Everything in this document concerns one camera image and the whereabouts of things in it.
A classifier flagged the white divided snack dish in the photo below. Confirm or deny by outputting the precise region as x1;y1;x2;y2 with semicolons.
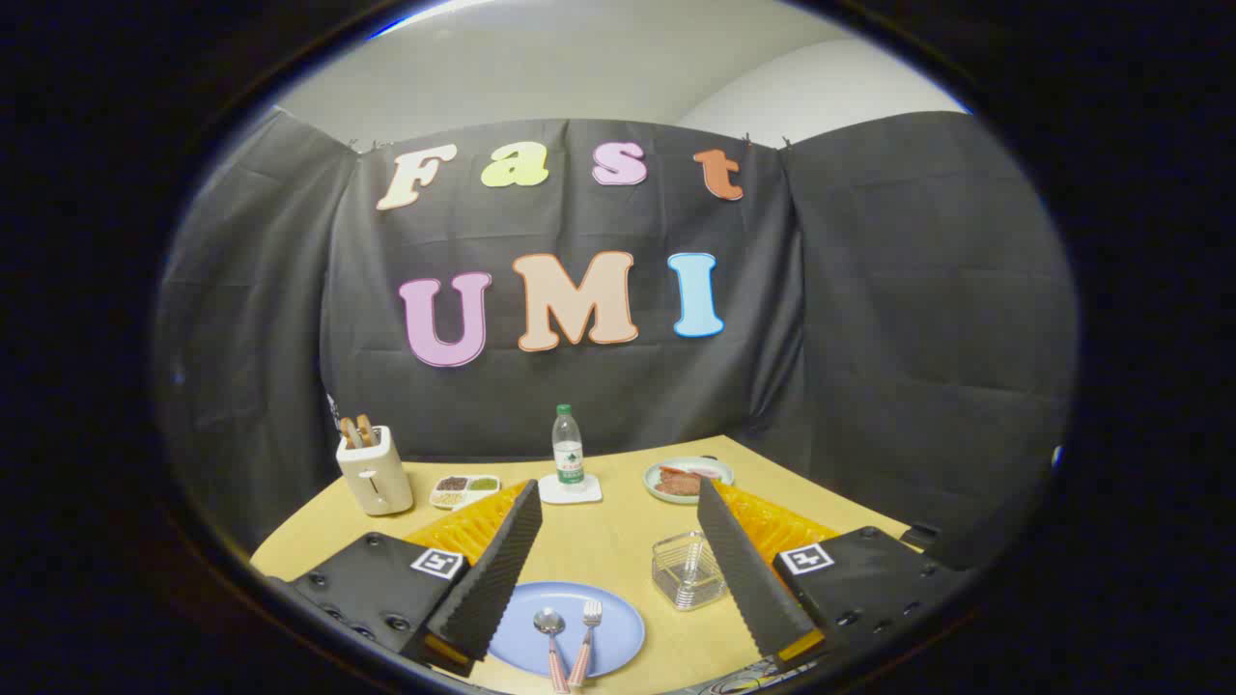
429;474;502;511

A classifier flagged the blue round plate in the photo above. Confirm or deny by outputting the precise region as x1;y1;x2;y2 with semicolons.
486;581;646;680

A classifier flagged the fork with red checked handle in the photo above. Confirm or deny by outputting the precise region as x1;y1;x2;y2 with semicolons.
568;599;604;689

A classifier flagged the pale green plate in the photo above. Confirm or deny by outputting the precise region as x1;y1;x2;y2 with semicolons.
643;457;735;505

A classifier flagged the white square coaster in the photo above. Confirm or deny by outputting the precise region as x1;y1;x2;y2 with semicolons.
538;473;604;506

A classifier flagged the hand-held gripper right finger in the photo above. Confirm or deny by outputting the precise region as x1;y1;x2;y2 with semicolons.
695;477;978;667

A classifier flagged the cream toaster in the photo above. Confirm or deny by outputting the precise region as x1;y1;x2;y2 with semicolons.
335;426;415;516

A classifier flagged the spoon with red checked handle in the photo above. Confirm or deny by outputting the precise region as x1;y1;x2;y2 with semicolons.
533;608;571;694

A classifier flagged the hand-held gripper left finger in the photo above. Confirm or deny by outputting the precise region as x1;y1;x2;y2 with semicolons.
263;480;544;679

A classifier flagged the metal wire cutlery basket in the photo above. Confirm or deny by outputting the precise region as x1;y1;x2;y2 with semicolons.
651;530;729;612

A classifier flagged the red sliced meat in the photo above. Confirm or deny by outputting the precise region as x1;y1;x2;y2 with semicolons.
658;465;720;497

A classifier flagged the clear plastic water bottle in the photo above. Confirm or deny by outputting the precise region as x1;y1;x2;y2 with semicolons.
552;404;586;487

